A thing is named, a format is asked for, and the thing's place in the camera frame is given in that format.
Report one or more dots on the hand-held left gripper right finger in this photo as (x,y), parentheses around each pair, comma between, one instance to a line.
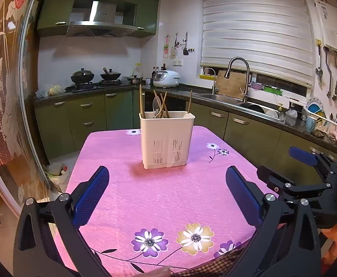
(243,196)

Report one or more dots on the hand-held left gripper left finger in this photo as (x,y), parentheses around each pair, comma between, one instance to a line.
(90,196)

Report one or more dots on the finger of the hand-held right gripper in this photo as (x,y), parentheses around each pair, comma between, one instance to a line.
(301,155)
(272,179)

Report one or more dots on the white slotted utensil holder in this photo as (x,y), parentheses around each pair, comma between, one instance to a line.
(162,132)

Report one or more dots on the white plastic spoon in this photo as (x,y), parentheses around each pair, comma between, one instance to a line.
(188,115)

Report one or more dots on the clear plastic spoon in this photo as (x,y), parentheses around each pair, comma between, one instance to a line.
(156,105)

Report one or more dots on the person's right hand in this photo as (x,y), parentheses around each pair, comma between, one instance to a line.
(334,245)

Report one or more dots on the light blue mug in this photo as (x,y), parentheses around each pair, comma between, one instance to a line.
(310,124)

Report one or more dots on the trash bin with bag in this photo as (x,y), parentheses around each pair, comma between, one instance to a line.
(57,179)

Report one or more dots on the clear plastic bag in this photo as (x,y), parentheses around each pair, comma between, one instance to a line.
(291,117)

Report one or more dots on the dish rack with plates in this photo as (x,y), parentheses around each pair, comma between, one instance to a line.
(324,121)

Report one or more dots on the soap dispenser bottle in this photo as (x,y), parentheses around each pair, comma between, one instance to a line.
(280,114)

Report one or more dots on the white bowl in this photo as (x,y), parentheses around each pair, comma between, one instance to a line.
(271,114)

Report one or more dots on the green sink base cabinet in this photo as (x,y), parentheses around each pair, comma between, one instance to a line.
(243,132)

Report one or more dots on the pink floral tablecloth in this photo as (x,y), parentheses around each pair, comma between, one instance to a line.
(156,196)

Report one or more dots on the hanging steel utensil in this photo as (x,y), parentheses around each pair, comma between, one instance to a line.
(328,92)
(334,95)
(318,71)

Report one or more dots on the dark pan in sink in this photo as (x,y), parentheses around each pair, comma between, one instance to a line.
(252,107)

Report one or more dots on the green plastic box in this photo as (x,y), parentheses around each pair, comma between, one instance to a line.
(272,90)

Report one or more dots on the checkered clothing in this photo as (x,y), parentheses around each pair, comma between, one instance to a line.
(214,262)

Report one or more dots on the green stove base cabinet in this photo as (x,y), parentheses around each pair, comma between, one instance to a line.
(93,112)

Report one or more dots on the steel kitchen sink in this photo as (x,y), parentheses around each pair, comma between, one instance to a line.
(217,98)

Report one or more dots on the steel gooseneck faucet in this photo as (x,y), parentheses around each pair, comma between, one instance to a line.
(244,72)

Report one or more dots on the wooden cutting board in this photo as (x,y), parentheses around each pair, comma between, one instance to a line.
(229,85)

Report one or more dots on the gas stove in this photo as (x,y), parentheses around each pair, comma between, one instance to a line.
(82,86)

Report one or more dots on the small steel tap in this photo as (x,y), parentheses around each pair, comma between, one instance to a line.
(213,83)

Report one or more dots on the vegetables on counter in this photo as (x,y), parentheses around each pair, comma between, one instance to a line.
(54,89)

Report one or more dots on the small steel pot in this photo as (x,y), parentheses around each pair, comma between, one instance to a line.
(135,80)

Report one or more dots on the floral glass sliding door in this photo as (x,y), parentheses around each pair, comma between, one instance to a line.
(9,92)

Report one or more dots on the clear oil bottle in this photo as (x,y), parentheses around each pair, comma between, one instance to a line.
(137,70)

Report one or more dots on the white window blind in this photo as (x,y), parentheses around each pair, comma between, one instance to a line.
(255,28)

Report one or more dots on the white water heater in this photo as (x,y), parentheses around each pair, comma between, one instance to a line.
(329,23)

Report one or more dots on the white rice cooker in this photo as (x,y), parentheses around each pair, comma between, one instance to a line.
(165,79)

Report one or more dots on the dark sauce bottles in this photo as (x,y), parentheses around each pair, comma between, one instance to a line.
(156,70)

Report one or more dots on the hanging black spatula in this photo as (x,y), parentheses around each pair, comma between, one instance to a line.
(185,50)

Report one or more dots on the hanging light spatula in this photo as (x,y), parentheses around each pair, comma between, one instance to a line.
(173,51)

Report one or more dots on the steel range hood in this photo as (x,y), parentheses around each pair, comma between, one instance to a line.
(102,11)

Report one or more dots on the green upper cabinets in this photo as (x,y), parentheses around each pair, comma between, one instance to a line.
(58,5)

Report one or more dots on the white wall outlet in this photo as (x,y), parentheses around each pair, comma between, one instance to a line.
(178,62)

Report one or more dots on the pink hanging wall item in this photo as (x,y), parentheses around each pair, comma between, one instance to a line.
(166,46)

